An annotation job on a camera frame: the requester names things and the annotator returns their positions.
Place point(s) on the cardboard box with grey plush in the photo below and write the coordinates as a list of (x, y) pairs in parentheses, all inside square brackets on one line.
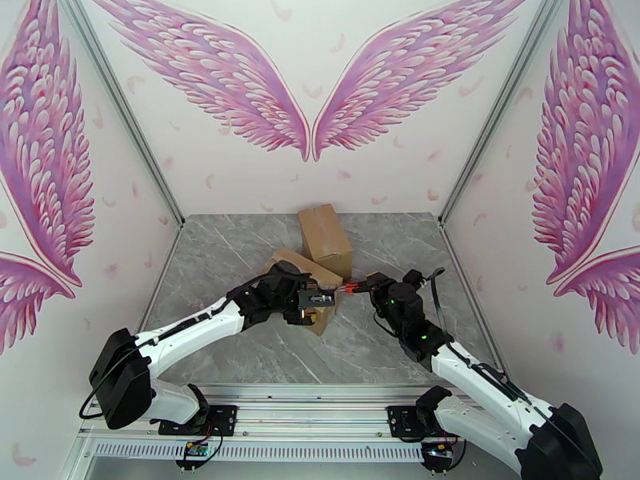
[(325, 238)]

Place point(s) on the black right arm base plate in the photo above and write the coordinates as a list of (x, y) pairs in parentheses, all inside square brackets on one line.
[(402, 421)]

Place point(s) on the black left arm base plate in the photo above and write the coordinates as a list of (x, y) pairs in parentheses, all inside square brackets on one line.
[(225, 418)]

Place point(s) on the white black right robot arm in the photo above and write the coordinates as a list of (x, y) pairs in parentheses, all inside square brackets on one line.
[(480, 378)]

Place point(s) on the orange black utility knife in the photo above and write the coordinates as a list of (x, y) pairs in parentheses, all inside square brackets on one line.
[(350, 288)]

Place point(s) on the aluminium corner post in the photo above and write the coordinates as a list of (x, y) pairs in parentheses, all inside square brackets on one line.
[(143, 143), (481, 143)]

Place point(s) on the aluminium rail frame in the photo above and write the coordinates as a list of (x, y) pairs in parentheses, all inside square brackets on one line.
[(310, 408)]

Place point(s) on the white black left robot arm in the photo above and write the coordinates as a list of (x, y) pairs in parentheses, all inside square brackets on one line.
[(200, 328)]

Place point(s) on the cardboard box with brown bear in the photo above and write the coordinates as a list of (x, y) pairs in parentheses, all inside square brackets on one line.
[(310, 268)]

